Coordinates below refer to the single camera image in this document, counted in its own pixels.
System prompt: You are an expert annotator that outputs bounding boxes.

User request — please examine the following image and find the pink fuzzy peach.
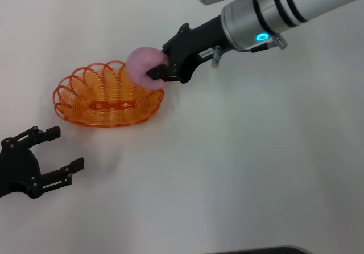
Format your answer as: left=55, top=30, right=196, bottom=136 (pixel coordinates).
left=125, top=47, right=171, bottom=90

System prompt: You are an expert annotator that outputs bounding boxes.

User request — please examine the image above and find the silver ribbed flange cable plug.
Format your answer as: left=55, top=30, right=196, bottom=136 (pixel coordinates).
left=250, top=34, right=288, bottom=52

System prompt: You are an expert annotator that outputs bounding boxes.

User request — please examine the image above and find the dark rounded robot base edge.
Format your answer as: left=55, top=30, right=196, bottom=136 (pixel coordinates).
left=210, top=246, right=309, bottom=254

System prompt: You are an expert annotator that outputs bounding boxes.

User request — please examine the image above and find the orange woven plastic basket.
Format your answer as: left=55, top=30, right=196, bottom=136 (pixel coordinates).
left=52, top=60, right=164, bottom=129

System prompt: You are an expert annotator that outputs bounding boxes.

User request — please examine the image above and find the silver gripper cable connector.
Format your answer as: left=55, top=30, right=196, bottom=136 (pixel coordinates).
left=210, top=45, right=223, bottom=68

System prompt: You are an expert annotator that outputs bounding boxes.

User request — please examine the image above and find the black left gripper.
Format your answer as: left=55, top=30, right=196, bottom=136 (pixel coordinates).
left=0, top=125, right=86, bottom=199

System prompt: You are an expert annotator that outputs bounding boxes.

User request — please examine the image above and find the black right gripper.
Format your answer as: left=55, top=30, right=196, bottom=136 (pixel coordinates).
left=145, top=14, right=234, bottom=84

